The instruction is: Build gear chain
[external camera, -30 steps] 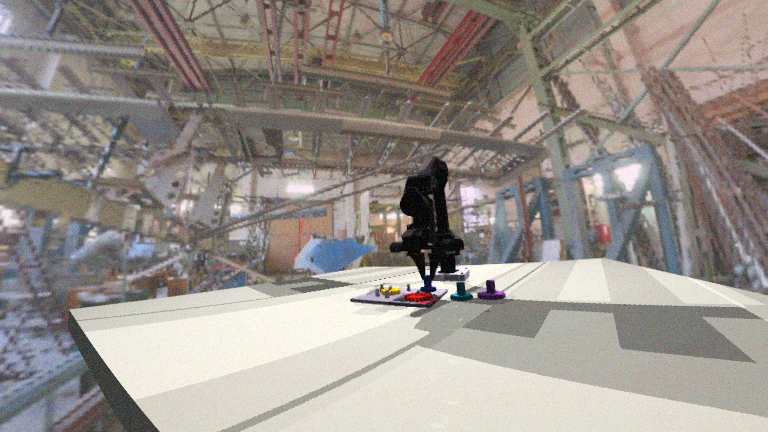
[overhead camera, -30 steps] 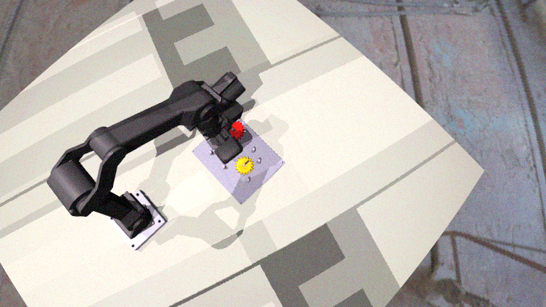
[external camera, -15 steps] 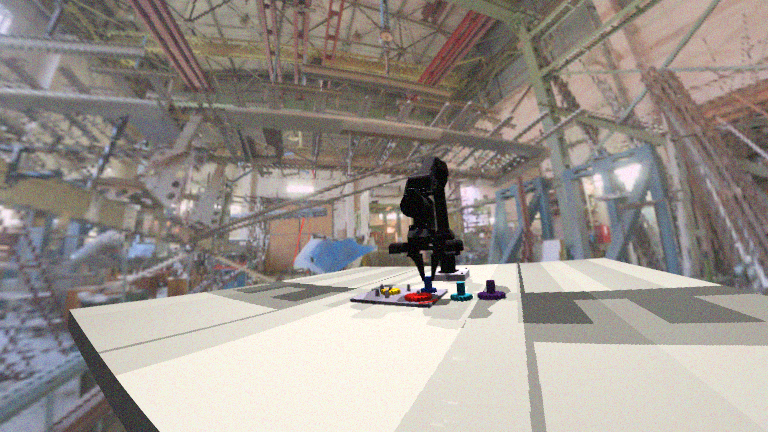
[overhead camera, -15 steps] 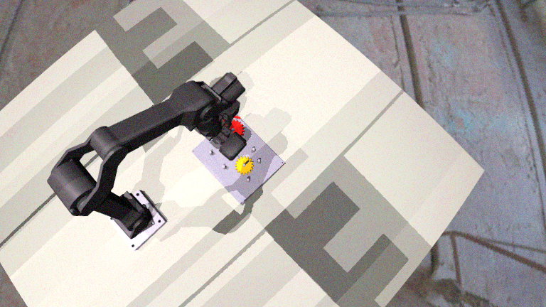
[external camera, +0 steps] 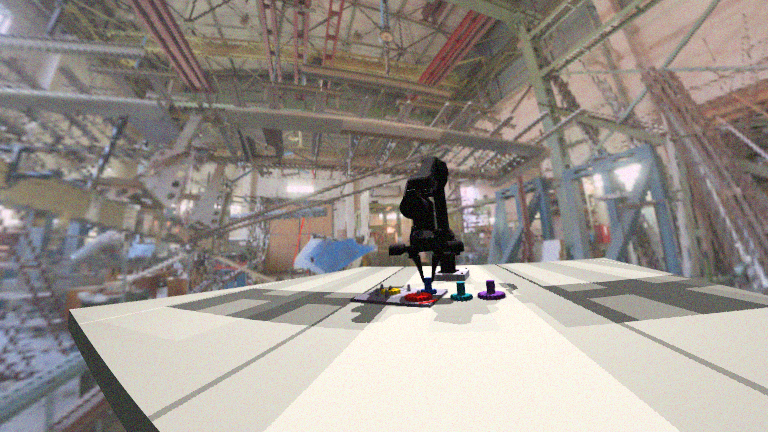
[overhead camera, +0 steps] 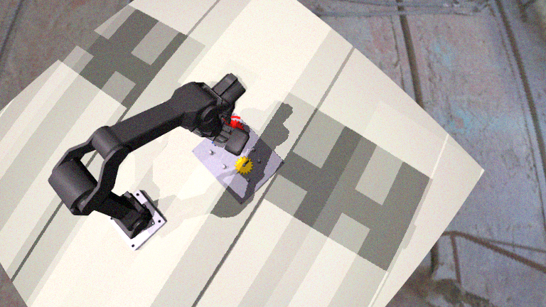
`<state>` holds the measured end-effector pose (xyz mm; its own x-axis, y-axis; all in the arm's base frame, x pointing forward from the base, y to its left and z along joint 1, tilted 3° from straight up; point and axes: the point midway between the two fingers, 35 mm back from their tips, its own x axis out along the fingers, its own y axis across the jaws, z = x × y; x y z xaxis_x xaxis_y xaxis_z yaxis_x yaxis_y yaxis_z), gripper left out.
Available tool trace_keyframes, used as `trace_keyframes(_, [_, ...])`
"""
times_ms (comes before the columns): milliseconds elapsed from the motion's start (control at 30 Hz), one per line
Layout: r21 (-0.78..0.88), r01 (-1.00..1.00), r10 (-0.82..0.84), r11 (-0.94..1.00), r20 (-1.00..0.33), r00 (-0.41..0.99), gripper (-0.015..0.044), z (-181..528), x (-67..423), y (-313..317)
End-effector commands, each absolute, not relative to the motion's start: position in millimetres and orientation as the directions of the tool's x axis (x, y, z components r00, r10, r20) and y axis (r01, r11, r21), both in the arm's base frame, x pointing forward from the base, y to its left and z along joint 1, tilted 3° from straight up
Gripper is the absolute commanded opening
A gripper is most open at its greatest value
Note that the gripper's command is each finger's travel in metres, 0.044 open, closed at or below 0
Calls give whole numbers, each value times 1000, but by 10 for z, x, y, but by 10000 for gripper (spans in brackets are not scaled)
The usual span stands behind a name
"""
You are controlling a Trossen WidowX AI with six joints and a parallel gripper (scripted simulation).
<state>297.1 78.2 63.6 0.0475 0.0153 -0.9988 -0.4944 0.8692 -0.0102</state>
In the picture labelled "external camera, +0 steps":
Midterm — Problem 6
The purple gear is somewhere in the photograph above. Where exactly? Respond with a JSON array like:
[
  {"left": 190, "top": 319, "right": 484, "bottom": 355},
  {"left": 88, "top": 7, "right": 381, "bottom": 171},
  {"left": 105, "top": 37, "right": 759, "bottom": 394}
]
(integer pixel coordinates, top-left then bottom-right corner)
[{"left": 477, "top": 280, "right": 506, "bottom": 301}]

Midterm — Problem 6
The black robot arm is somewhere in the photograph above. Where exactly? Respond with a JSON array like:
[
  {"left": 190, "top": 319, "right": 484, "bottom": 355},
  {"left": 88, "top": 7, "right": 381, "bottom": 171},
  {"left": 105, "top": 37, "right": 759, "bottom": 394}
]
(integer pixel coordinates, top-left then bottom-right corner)
[{"left": 400, "top": 156, "right": 460, "bottom": 274}]

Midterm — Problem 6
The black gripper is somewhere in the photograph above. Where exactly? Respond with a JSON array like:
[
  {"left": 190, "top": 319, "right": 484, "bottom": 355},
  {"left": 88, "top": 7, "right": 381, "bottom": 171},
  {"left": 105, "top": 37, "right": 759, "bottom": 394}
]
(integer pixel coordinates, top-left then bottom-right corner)
[{"left": 389, "top": 221, "right": 465, "bottom": 282}]

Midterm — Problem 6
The dark blue gear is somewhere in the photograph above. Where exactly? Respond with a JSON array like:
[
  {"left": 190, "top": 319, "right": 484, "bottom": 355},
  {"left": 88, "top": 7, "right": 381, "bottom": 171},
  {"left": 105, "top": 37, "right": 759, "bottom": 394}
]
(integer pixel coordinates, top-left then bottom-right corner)
[{"left": 420, "top": 278, "right": 437, "bottom": 295}]

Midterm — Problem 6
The teal gear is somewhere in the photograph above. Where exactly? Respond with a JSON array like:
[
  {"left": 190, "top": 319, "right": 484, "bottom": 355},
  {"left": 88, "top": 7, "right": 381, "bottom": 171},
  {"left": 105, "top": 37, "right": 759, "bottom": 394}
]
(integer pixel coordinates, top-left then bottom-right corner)
[{"left": 450, "top": 281, "right": 473, "bottom": 301}]

